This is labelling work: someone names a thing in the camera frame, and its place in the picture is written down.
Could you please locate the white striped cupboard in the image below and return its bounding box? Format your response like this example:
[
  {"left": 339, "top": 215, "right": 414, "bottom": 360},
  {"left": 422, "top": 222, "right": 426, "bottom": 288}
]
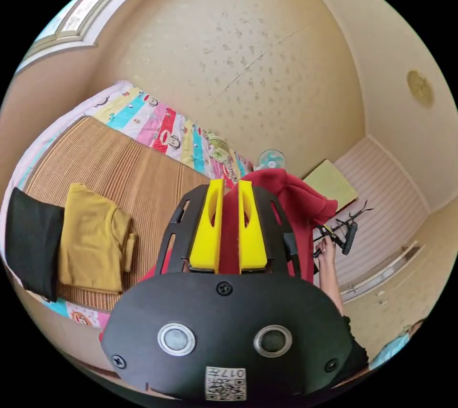
[{"left": 332, "top": 134, "right": 431, "bottom": 308}]

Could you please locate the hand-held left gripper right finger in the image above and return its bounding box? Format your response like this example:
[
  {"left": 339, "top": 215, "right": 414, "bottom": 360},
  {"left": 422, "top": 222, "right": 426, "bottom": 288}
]
[{"left": 237, "top": 180, "right": 268, "bottom": 273}]

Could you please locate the small fan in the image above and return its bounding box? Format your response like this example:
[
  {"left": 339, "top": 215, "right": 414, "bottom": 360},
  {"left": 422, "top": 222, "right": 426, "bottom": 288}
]
[{"left": 258, "top": 149, "right": 287, "bottom": 170}]

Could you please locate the black garment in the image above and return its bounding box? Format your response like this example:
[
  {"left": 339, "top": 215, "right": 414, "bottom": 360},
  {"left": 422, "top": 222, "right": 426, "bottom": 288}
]
[{"left": 5, "top": 187, "right": 66, "bottom": 304}]

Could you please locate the person's right forearm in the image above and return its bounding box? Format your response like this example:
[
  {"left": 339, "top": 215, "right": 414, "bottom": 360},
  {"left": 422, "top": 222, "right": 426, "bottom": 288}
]
[{"left": 317, "top": 260, "right": 345, "bottom": 316}]

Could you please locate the red long sleeve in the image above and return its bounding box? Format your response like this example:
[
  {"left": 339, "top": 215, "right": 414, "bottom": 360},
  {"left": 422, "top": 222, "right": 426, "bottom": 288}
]
[{"left": 98, "top": 168, "right": 339, "bottom": 344}]

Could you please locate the window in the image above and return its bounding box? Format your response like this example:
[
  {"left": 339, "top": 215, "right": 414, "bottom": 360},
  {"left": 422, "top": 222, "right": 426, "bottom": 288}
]
[{"left": 14, "top": 0, "right": 147, "bottom": 74}]

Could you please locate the mustard yellow shirt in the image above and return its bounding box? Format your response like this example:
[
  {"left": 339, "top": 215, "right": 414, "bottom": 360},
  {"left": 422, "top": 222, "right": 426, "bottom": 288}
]
[{"left": 58, "top": 183, "right": 137, "bottom": 295}]

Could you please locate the person's body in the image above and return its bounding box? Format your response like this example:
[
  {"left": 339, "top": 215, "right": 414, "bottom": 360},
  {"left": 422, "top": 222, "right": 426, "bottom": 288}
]
[{"left": 326, "top": 314, "right": 370, "bottom": 390}]

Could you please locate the person's right hand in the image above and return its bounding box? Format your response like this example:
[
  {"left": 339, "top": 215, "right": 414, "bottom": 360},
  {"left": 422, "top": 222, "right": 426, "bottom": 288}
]
[{"left": 316, "top": 237, "right": 337, "bottom": 268}]

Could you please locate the round golden fixture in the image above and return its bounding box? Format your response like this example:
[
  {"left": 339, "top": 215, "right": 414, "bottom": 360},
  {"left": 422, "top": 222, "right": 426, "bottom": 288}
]
[{"left": 406, "top": 70, "right": 435, "bottom": 109}]

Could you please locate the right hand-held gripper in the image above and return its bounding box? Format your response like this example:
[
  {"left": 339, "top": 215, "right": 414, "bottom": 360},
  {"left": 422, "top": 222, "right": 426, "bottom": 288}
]
[{"left": 313, "top": 200, "right": 375, "bottom": 259}]

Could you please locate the pale yellow board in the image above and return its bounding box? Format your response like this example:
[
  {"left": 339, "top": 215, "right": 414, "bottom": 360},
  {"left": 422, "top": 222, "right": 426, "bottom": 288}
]
[{"left": 302, "top": 159, "right": 360, "bottom": 210}]

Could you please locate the green floral pillow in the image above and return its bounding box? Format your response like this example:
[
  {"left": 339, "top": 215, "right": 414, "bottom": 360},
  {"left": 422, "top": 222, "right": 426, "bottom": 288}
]
[{"left": 207, "top": 132, "right": 230, "bottom": 160}]

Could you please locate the bed with woven mat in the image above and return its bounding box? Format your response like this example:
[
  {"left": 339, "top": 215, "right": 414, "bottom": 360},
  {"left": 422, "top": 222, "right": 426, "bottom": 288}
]
[{"left": 0, "top": 80, "right": 259, "bottom": 331}]

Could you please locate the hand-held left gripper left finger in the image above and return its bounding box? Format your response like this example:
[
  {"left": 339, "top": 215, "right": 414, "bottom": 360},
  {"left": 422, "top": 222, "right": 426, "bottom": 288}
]
[{"left": 188, "top": 179, "right": 225, "bottom": 274}]

